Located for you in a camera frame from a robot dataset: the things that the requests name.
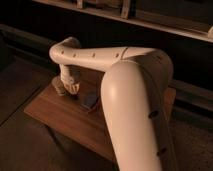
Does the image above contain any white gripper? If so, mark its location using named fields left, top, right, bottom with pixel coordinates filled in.
left=60, top=65, right=80, bottom=95

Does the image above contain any dark rectangular eraser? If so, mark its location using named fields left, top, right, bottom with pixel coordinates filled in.
left=81, top=94, right=98, bottom=110

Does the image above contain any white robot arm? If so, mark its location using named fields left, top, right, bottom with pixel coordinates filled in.
left=49, top=37, right=178, bottom=171

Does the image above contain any wooden board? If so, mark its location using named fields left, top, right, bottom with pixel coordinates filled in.
left=23, top=70, right=177, bottom=164

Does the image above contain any wooden shelf rail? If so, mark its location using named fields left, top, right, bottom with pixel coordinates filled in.
left=33, top=0, right=213, bottom=43

